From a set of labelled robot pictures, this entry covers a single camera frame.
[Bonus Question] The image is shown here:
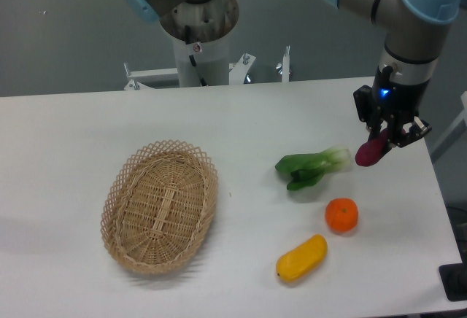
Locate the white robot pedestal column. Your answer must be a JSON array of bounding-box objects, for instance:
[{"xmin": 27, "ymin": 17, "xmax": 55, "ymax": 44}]
[{"xmin": 160, "ymin": 0, "xmax": 239, "ymax": 69}]

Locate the green bok choy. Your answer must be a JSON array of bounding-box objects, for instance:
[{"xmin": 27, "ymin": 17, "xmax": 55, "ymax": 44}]
[{"xmin": 275, "ymin": 146, "xmax": 352, "ymax": 191}]

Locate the white frame at right edge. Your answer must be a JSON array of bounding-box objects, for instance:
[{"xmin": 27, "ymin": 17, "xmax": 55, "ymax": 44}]
[{"xmin": 430, "ymin": 92, "xmax": 466, "ymax": 163}]

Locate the purple sweet potato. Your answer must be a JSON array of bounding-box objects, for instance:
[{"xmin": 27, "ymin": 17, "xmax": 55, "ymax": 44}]
[{"xmin": 355, "ymin": 129, "xmax": 387, "ymax": 167}]

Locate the white metal base frame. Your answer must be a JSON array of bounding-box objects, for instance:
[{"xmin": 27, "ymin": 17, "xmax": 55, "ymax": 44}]
[{"xmin": 123, "ymin": 45, "xmax": 293, "ymax": 90}]

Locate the black cable on pedestal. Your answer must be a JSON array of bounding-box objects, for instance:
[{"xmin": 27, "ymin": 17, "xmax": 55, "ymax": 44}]
[{"xmin": 185, "ymin": 25, "xmax": 208, "ymax": 88}]

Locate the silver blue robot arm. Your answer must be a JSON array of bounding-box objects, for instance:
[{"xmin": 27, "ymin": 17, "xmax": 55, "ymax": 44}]
[{"xmin": 126, "ymin": 0, "xmax": 461, "ymax": 157}]

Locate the yellow mango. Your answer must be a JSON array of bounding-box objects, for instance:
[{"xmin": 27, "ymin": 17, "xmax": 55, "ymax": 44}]
[{"xmin": 276, "ymin": 234, "xmax": 328, "ymax": 283}]

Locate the orange tangerine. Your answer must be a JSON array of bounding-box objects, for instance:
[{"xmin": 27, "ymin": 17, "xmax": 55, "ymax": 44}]
[{"xmin": 325, "ymin": 198, "xmax": 359, "ymax": 233}]

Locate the woven wicker basket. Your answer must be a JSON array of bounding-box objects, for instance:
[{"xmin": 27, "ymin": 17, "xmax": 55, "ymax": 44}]
[{"xmin": 101, "ymin": 140, "xmax": 218, "ymax": 275}]

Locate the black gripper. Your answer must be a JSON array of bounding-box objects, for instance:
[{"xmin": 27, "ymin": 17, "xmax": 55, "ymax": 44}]
[{"xmin": 367, "ymin": 65, "xmax": 432, "ymax": 155}]

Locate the black camera box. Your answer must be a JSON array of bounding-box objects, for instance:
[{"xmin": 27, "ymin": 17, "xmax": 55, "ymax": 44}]
[{"xmin": 353, "ymin": 85, "xmax": 372, "ymax": 123}]

